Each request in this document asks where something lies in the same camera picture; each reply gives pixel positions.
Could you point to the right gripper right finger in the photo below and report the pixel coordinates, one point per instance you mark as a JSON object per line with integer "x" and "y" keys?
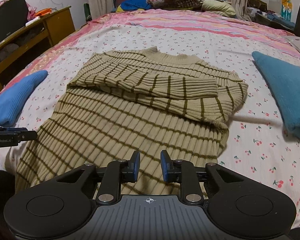
{"x": 186, "y": 174}

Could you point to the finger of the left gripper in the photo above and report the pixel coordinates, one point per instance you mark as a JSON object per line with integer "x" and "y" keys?
{"x": 12, "y": 129}

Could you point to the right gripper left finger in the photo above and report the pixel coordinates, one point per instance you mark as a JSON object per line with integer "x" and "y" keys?
{"x": 114, "y": 175}

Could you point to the beige striped knit sweater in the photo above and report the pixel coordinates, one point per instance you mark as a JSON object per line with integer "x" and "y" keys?
{"x": 135, "y": 100}

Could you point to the bright blue folded knit garment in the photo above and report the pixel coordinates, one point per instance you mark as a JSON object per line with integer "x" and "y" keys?
{"x": 13, "y": 99}

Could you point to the wooden TV cabinet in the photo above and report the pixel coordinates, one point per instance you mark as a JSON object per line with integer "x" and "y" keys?
{"x": 23, "y": 46}

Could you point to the black television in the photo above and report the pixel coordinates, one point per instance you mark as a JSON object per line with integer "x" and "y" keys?
{"x": 13, "y": 16}

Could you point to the orange item on cabinet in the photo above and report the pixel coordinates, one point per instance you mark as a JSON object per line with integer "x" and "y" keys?
{"x": 43, "y": 12}

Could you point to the teal folded fleece garment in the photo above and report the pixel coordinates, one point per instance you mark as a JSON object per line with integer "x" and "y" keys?
{"x": 283, "y": 80}

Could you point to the pale green pillow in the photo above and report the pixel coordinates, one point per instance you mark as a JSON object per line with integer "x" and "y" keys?
{"x": 218, "y": 7}

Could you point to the blue cloth pile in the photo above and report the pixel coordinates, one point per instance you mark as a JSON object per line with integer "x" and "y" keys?
{"x": 133, "y": 5}

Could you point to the cluttered nightstand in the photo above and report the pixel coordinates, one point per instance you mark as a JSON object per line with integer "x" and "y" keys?
{"x": 258, "y": 12}

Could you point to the yellow teal carton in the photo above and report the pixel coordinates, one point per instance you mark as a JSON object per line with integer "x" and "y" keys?
{"x": 286, "y": 9}

